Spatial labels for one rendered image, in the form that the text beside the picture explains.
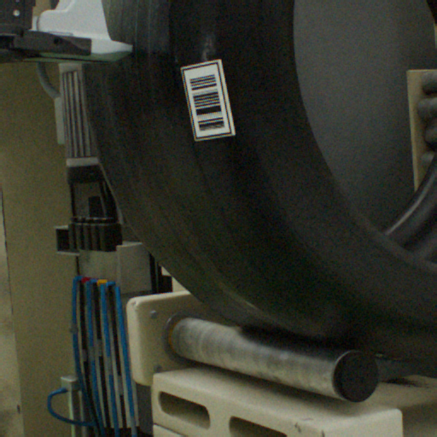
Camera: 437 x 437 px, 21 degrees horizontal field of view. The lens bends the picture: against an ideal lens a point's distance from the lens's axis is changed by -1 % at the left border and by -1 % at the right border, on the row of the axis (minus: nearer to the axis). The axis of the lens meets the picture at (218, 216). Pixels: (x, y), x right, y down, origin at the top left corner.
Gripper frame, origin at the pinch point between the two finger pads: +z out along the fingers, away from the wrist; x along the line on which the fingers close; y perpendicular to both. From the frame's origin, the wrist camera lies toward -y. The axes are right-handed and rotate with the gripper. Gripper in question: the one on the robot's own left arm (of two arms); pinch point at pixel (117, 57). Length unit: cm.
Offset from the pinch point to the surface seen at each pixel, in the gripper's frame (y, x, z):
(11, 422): -43, 61, 11
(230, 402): -31.5, 6.2, 15.4
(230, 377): -30.7, 15.8, 20.5
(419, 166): -6, 39, 62
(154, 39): 1.0, -5.2, 1.2
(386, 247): -15.6, -12.6, 19.7
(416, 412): -35, 9, 40
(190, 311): -24.4, 24.4, 19.8
